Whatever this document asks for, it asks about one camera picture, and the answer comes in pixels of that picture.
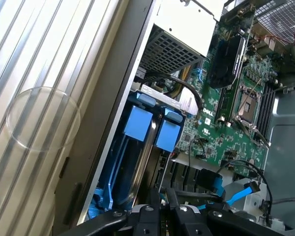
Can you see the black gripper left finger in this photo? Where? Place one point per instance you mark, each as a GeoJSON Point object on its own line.
{"type": "Point", "coordinates": [142, 223]}

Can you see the open grey PC case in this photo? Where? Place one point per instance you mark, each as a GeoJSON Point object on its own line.
{"type": "Point", "coordinates": [108, 123]}

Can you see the thin metal locking lever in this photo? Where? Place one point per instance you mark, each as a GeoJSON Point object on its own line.
{"type": "Point", "coordinates": [255, 89]}

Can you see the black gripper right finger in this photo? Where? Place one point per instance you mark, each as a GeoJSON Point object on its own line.
{"type": "Point", "coordinates": [189, 223]}

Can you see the empty blue disk carrier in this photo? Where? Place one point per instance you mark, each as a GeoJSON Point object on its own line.
{"type": "Point", "coordinates": [137, 123]}

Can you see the green motherboard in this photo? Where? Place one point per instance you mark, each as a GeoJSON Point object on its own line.
{"type": "Point", "coordinates": [223, 137]}

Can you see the black RAM slots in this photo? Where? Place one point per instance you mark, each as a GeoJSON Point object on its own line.
{"type": "Point", "coordinates": [265, 110]}
{"type": "Point", "coordinates": [223, 105]}

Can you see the grey metal drive cage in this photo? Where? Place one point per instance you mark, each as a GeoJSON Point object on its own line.
{"type": "Point", "coordinates": [248, 206]}

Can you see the grey power supply unit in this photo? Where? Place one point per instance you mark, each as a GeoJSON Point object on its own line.
{"type": "Point", "coordinates": [186, 22]}

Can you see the CPU socket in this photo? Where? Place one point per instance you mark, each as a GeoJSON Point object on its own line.
{"type": "Point", "coordinates": [248, 103]}

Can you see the black graphics card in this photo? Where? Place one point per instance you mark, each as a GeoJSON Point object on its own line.
{"type": "Point", "coordinates": [226, 61]}

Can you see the blue hard drive caddies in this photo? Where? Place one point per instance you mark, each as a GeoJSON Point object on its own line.
{"type": "Point", "coordinates": [159, 97]}

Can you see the silver socket cover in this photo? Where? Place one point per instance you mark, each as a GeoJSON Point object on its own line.
{"type": "Point", "coordinates": [250, 130]}

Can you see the blue SATA plug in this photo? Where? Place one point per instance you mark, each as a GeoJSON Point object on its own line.
{"type": "Point", "coordinates": [209, 179]}

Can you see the silver chipset heat sink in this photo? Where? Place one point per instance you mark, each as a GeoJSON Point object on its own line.
{"type": "Point", "coordinates": [186, 100]}

